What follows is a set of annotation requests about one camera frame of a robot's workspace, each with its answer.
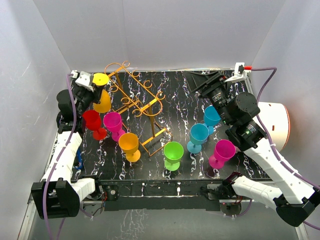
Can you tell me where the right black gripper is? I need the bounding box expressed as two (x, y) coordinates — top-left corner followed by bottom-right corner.
(183, 71), (234, 126)

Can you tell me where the yellow-orange plastic wine glass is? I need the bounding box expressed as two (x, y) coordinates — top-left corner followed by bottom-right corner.
(92, 73), (111, 114)

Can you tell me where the magenta plastic wine glass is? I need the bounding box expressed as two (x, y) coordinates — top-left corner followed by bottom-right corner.
(103, 112), (125, 142)

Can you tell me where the light blue plastic wine glass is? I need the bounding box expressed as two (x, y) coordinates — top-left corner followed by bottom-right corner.
(186, 123), (209, 154)

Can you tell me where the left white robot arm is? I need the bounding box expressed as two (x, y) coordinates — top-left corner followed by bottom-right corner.
(31, 84), (104, 219)

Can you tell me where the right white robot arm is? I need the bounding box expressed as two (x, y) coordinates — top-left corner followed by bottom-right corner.
(184, 71), (320, 227)

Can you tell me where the red plastic wine glass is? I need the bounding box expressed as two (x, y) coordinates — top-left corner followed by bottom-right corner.
(82, 110), (107, 141)

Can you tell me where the orange plastic wine glass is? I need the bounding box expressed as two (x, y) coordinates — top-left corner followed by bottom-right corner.
(118, 132), (141, 163)

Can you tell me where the green plastic wine glass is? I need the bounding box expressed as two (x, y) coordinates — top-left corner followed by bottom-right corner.
(163, 141), (184, 171)

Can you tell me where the white cylindrical lamp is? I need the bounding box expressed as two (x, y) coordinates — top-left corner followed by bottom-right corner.
(258, 101), (291, 152)

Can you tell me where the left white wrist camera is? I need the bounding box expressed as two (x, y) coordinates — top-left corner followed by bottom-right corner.
(70, 70), (94, 92)

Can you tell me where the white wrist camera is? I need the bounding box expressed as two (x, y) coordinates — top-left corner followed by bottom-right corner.
(70, 70), (94, 92)
(224, 62), (253, 83)

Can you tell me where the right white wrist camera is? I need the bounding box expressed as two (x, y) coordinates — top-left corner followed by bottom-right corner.
(224, 62), (253, 83)

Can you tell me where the gold wire wine glass rack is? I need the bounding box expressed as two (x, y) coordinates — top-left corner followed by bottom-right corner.
(103, 61), (173, 157)

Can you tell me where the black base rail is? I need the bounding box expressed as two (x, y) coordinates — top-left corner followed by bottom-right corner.
(82, 179), (251, 212)

